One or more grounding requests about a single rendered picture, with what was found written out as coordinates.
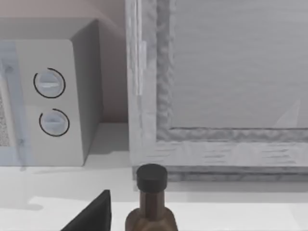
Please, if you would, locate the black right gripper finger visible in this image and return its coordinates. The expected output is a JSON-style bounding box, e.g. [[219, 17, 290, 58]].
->
[[60, 189, 113, 231]]

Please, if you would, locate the brown bottle with black cap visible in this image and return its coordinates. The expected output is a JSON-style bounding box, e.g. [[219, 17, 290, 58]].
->
[[124, 163, 179, 231]]

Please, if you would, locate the pale round microwave knob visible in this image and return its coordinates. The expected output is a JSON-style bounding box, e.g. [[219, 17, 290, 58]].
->
[[38, 71, 60, 95], [44, 112, 66, 133]]

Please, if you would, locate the pale microwave oven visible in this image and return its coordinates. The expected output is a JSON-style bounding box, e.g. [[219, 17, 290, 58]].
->
[[0, 18, 104, 167]]

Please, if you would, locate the pale microwave door handle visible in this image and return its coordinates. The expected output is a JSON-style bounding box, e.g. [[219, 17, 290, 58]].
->
[[0, 63, 26, 172]]

